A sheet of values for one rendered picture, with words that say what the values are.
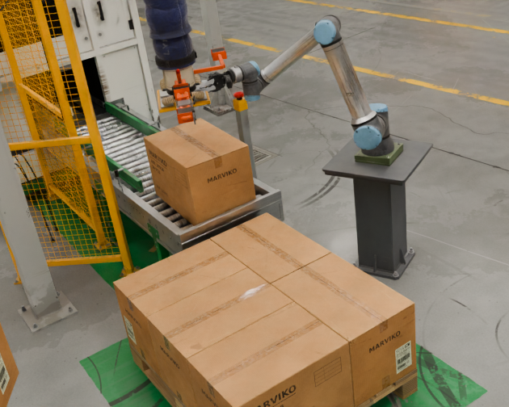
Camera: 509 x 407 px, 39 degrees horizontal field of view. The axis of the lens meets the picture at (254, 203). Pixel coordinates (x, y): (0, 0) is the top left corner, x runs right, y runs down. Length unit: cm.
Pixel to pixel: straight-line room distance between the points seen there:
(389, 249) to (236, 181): 103
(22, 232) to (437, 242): 260
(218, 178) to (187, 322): 98
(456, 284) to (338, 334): 137
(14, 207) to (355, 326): 212
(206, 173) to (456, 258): 169
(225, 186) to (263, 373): 137
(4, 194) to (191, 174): 108
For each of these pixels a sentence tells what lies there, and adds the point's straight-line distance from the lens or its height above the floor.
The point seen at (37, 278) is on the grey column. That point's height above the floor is 29.
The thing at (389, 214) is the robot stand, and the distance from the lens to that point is 426.
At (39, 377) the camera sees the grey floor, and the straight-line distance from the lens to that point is 427.
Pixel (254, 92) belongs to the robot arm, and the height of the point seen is 122.
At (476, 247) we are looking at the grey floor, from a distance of 476.
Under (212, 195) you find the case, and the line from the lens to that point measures 405.
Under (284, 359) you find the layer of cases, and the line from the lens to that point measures 312.
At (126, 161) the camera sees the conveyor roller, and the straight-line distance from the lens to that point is 517.
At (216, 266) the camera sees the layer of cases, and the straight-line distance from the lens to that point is 376.
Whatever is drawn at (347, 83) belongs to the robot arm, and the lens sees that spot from 385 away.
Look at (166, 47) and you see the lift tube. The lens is 397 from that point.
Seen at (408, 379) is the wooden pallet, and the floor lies 11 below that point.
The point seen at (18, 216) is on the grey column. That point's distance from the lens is 436.
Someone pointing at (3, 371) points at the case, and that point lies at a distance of 316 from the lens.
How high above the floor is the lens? 260
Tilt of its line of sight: 29 degrees down
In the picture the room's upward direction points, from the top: 8 degrees counter-clockwise
